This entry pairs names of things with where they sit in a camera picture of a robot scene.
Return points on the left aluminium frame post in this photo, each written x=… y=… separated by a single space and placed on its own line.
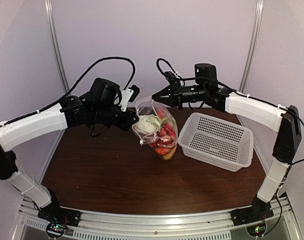
x=55 y=44

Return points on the white plastic basket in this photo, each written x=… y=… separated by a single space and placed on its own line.
x=217 y=142

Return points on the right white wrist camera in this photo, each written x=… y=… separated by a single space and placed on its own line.
x=173 y=78

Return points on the white cauliflower toy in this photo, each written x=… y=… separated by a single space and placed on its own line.
x=148 y=124

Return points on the yellow lemon toy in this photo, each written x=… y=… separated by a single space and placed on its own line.
x=169 y=154

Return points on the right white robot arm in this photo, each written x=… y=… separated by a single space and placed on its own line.
x=284 y=121

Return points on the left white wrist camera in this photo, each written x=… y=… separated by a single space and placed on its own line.
x=128 y=95

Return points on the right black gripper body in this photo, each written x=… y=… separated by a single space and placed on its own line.
x=177 y=91

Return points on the red lychee bunch toy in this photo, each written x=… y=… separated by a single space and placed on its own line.
x=167 y=135

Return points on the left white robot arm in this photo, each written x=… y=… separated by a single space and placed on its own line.
x=69 y=112

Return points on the curved aluminium front rail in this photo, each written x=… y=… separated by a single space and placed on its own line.
x=212 y=225

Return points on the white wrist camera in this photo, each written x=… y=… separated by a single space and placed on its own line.
x=128 y=95
x=173 y=78

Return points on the right aluminium frame post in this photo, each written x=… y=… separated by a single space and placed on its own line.
x=256 y=29

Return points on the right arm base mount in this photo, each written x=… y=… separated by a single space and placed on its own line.
x=253 y=219

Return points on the clear dotted zip bag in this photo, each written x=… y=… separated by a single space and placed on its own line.
x=147 y=106

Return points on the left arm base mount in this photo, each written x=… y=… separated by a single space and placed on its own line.
x=59 y=222

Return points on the aluminium frame post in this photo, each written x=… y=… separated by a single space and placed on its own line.
x=55 y=44
x=256 y=29

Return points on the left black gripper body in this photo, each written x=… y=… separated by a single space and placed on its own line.
x=103 y=115

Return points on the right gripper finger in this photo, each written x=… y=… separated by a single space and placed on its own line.
x=164 y=100
x=165 y=93

